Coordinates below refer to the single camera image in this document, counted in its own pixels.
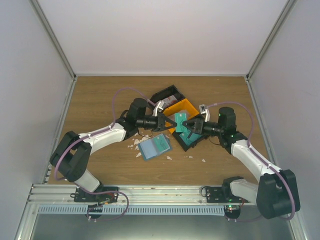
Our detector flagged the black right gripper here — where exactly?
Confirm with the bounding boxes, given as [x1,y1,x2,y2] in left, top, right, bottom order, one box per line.
[182,118,224,137]

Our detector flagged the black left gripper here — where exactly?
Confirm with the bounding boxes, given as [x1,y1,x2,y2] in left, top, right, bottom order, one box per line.
[137,113,177,133]

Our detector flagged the teal green VIP card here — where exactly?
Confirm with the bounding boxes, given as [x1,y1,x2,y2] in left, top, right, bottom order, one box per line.
[152,134,171,154]

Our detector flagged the teal leather card holder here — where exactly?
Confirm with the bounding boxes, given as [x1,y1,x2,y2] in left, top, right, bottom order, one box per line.
[137,134,173,161]

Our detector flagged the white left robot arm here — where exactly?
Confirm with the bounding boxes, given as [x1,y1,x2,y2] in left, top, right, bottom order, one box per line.
[49,98,177,202]

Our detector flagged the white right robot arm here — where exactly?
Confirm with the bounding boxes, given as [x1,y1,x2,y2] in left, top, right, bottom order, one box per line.
[182,105,301,221]

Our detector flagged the pink white card stack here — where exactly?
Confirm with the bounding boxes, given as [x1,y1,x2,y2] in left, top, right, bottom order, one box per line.
[168,109,189,120]

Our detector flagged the teal card holder stack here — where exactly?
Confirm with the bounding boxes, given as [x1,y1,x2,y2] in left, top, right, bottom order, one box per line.
[179,132,201,147]

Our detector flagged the red white card stack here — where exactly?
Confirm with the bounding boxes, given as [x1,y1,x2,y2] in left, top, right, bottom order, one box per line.
[163,95,178,106]

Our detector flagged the black storage bin with cards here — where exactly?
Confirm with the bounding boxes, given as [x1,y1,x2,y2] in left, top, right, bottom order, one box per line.
[150,84,186,109]

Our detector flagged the black storage bin with holders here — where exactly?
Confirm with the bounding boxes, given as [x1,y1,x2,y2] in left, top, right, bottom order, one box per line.
[172,114,208,153]

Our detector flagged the yellow storage bin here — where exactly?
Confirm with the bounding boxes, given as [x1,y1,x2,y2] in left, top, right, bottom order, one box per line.
[163,98,199,120]

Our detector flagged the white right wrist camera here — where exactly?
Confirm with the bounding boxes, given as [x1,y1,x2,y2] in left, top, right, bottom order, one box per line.
[199,104,211,122]

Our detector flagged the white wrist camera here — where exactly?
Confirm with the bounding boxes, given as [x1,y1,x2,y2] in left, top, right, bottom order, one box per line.
[152,100,165,117]
[199,104,211,122]

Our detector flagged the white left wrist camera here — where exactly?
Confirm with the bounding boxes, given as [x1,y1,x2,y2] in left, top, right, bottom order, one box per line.
[152,100,165,117]

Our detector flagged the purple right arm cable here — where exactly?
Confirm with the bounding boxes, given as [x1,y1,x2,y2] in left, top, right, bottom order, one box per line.
[206,101,296,223]

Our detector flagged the grey slotted cable duct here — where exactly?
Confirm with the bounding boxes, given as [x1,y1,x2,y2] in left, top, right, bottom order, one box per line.
[38,204,225,216]

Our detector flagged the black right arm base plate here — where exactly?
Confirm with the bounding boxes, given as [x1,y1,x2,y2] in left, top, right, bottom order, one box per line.
[200,185,248,221]

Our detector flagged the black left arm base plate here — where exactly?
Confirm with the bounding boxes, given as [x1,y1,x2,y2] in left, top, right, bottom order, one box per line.
[70,185,120,220]

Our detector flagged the aluminium mounting rail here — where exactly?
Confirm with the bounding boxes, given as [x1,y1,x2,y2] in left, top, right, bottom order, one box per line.
[27,184,242,206]

